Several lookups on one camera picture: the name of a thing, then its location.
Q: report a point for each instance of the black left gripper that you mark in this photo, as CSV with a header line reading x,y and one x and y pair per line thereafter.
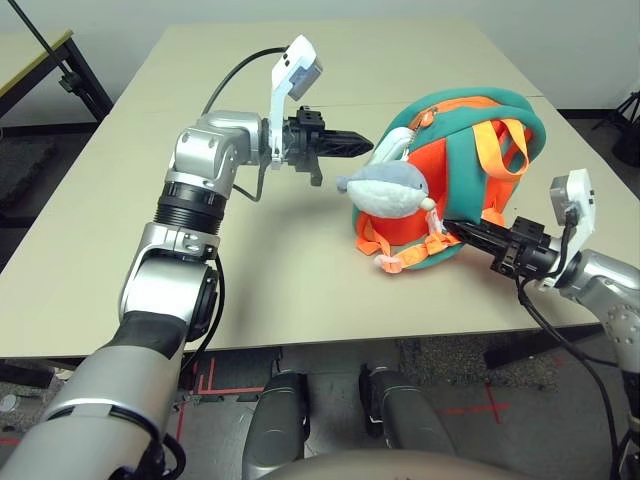
x,y
305,142

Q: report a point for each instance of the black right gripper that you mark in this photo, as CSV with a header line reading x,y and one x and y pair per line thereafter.
x,y
525,250

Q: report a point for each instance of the orange and teal backpack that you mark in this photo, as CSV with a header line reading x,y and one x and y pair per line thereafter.
x,y
465,165

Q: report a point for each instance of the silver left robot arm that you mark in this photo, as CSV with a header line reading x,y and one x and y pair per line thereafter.
x,y
160,280

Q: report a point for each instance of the grey plush shark toy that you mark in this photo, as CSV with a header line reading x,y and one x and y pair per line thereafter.
x,y
385,192

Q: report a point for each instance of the speckled grey floor mat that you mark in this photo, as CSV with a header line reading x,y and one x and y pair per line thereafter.
x,y
445,355

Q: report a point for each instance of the black table base bar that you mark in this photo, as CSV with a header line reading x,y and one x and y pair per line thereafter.
x,y
25,374
540,350

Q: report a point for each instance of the black tripod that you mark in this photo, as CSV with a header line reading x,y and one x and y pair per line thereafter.
x,y
627,125

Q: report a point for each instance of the grey right robot leg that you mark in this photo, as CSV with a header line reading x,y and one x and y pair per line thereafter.
x,y
410,415

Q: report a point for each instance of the grey robot leg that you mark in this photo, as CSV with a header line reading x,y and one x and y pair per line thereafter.
x,y
277,425
410,415

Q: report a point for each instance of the grey robot torso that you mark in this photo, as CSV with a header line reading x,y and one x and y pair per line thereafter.
x,y
390,467

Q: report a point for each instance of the grey left robot leg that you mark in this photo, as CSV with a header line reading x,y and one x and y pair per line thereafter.
x,y
277,425

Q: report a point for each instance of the thin black pole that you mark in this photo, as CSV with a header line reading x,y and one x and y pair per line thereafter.
x,y
37,40

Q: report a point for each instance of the silver round floor disc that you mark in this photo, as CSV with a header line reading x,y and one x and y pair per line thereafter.
x,y
7,403

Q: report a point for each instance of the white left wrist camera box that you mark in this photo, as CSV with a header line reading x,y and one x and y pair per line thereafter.
x,y
295,70

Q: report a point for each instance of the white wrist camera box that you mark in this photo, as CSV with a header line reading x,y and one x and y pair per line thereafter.
x,y
295,70
580,210

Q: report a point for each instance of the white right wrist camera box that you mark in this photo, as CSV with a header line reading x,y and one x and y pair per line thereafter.
x,y
580,210

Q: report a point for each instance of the side table with black frame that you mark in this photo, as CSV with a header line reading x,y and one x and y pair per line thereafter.
x,y
30,55

